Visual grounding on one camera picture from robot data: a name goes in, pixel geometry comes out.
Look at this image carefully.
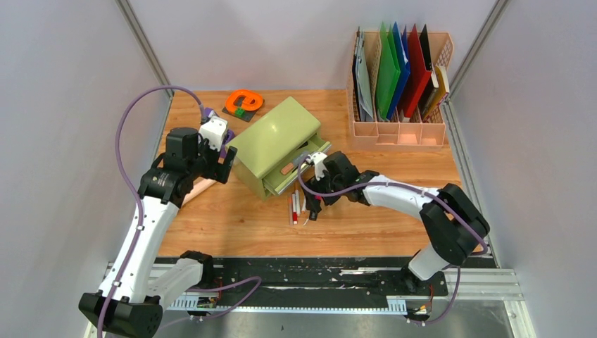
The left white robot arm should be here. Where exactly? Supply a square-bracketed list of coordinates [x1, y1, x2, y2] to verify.
[78, 123, 237, 337]

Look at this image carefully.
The green drawer cabinet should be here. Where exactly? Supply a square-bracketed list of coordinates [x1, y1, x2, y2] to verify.
[227, 96, 331, 201]

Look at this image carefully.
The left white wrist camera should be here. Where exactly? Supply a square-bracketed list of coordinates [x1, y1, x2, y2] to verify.
[199, 115, 228, 151]

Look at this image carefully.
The red plastic folder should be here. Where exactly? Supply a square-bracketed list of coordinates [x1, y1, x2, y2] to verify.
[399, 25, 425, 123]

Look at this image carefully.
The purple stapler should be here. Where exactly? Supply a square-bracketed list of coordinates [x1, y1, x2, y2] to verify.
[201, 108, 235, 150]

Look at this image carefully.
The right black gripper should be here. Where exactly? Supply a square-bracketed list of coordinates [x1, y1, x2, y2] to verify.
[301, 170, 345, 213]

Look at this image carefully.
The grey clipboard with papers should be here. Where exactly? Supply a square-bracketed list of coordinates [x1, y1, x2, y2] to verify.
[352, 27, 375, 122]

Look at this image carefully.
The pink cylindrical tube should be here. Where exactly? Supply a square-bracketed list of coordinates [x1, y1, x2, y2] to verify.
[182, 179, 216, 206]

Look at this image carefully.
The blue plastic folder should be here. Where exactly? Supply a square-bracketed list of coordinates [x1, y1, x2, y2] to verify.
[387, 22, 410, 121]

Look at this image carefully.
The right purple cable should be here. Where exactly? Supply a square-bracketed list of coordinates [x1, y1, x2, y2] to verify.
[296, 156, 489, 326]

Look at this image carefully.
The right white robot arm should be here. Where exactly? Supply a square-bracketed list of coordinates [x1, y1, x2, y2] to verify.
[297, 151, 490, 294]

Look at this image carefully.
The orange tipped white pen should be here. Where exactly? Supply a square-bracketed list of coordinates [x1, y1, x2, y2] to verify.
[294, 189, 301, 215]

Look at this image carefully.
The black mounting base rail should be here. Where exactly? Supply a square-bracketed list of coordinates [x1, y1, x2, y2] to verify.
[99, 255, 524, 314]

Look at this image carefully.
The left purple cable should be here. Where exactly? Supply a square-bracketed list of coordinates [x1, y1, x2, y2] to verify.
[96, 85, 262, 338]

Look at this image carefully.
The orange grey highlighter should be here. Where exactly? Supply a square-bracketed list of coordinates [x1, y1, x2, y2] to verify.
[279, 152, 309, 175]

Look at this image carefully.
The pink file organizer rack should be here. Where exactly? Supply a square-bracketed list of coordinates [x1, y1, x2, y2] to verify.
[346, 31, 454, 152]

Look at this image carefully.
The red white marker pen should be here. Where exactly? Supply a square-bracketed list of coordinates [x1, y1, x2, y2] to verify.
[291, 193, 299, 225]

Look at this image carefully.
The yellow book in rack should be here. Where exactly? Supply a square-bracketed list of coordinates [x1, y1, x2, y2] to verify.
[422, 65, 450, 123]

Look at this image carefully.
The black paperback book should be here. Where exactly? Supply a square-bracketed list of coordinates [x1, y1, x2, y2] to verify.
[417, 25, 439, 120]

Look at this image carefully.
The grey thin marker pen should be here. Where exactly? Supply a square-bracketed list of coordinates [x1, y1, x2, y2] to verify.
[287, 195, 294, 225]

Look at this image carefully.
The orange tape dispenser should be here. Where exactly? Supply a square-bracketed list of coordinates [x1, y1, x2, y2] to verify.
[222, 89, 265, 122]

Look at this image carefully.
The green plastic folder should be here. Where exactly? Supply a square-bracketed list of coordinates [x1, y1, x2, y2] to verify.
[375, 22, 401, 121]

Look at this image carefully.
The purple cable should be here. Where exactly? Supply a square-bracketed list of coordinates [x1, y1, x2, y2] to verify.
[296, 156, 489, 326]
[96, 85, 262, 338]

